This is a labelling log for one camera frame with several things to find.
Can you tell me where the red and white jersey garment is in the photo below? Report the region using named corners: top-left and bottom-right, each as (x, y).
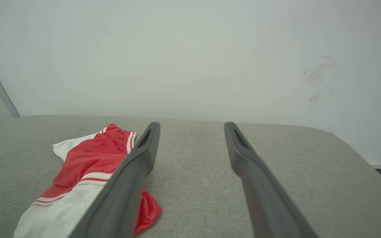
top-left (14, 124), bottom-right (162, 238)

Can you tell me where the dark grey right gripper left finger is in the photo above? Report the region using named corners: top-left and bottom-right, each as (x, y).
top-left (69, 122), bottom-right (161, 238)

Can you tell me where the grey fabric sofa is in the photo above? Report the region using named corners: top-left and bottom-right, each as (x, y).
top-left (0, 115), bottom-right (381, 238)

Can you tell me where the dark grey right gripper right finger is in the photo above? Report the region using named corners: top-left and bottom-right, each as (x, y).
top-left (224, 122), bottom-right (318, 238)

